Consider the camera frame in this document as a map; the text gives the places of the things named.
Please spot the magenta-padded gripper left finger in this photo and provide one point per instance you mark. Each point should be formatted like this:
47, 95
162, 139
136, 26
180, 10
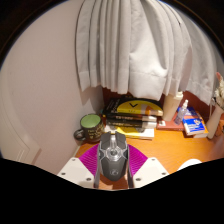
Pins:
78, 170

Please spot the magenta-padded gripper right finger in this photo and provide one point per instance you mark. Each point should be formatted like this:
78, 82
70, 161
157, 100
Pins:
150, 170

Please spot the grey and black computer mouse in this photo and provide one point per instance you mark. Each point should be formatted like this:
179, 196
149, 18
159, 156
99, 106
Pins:
112, 158

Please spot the yellow and white book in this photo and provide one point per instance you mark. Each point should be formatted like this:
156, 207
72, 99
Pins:
140, 132

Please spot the dark mug with green inside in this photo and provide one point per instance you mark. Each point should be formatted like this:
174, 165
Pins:
91, 130

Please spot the reddish brown book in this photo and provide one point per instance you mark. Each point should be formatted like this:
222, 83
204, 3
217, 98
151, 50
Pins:
166, 126

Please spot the thin dark book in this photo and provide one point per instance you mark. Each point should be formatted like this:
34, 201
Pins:
133, 123
133, 117

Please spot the clear spray bottle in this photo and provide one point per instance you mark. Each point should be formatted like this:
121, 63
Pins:
180, 115

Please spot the blue book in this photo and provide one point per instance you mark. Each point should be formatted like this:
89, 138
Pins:
193, 124

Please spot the orange book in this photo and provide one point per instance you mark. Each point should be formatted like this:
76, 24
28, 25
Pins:
202, 133

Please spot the cream tumbler with lid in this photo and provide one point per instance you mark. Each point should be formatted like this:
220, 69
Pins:
170, 106

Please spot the white ceramic vase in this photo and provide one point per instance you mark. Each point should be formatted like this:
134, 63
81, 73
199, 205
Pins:
214, 121

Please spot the white pleated curtain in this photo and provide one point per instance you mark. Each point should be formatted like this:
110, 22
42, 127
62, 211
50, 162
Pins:
133, 43

